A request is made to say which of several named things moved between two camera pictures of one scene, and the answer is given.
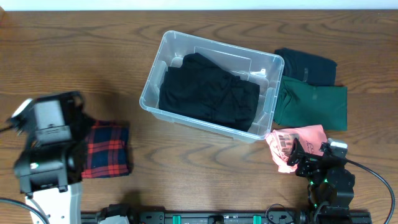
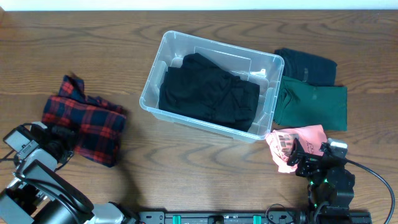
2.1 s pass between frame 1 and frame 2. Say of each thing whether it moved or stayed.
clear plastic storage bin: stayed
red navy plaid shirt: moved
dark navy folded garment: stayed
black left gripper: moved
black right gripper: stayed
